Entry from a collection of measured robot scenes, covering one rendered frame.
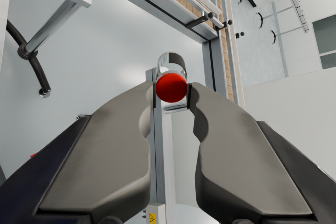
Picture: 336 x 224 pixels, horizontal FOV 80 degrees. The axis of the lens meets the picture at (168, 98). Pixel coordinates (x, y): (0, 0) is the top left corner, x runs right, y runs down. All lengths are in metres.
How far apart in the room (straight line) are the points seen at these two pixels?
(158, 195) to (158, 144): 0.25
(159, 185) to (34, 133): 0.73
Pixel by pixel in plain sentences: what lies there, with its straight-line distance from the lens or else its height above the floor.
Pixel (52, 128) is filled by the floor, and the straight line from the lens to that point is 1.36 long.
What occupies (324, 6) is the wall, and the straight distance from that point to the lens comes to 8.90.
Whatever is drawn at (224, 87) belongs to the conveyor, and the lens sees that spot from 0.87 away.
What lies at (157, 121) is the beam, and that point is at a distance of 1.11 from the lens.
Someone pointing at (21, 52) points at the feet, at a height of 0.13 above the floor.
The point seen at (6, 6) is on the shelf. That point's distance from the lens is 0.47.
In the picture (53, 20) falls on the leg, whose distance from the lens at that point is 0.94.
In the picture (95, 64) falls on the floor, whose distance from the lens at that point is 1.57.
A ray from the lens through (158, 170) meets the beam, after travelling 1.12.
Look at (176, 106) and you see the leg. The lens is 1.05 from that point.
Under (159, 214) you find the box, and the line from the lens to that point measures 1.10.
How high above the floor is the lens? 1.28
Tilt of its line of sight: 39 degrees down
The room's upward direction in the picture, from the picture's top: 77 degrees clockwise
